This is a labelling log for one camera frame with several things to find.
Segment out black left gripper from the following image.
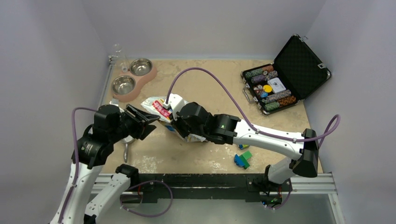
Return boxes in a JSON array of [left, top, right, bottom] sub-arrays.
[[110, 103, 160, 142]]

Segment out cat food bag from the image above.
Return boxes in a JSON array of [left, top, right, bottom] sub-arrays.
[[141, 97, 206, 142]]

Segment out metal food scoop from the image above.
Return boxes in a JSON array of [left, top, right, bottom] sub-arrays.
[[120, 136, 136, 163]]

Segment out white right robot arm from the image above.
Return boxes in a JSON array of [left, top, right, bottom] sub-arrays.
[[172, 102, 318, 190]]

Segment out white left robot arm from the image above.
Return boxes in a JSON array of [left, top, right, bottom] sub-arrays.
[[51, 105, 160, 224]]

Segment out pink double pet bowl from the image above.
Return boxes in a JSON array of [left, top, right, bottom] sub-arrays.
[[111, 58, 157, 103]]

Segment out orange blue toy car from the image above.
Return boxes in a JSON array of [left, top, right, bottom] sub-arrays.
[[238, 144, 250, 150]]

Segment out clear plastic bottle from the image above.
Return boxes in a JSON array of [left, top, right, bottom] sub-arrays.
[[113, 43, 130, 73]]

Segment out green blue toy blocks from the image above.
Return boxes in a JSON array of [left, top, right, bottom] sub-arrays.
[[233, 151, 252, 169]]

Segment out yellow round chip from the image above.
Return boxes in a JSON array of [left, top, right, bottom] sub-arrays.
[[263, 85, 273, 93]]

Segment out white playing card box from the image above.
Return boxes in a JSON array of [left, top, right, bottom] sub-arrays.
[[267, 77, 287, 93]]

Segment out black poker chip case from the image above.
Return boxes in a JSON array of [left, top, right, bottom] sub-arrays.
[[240, 34, 332, 115]]

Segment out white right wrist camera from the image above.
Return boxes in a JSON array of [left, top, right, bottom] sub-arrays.
[[163, 93, 186, 120]]

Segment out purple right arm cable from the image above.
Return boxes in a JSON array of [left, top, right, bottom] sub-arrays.
[[165, 67, 341, 149]]

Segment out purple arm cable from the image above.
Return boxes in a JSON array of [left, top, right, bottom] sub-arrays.
[[165, 67, 341, 149], [57, 107, 99, 224]]

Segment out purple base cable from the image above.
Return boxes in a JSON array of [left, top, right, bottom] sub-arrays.
[[120, 180, 173, 218]]

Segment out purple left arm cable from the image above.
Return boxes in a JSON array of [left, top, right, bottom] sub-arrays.
[[57, 107, 99, 224]]

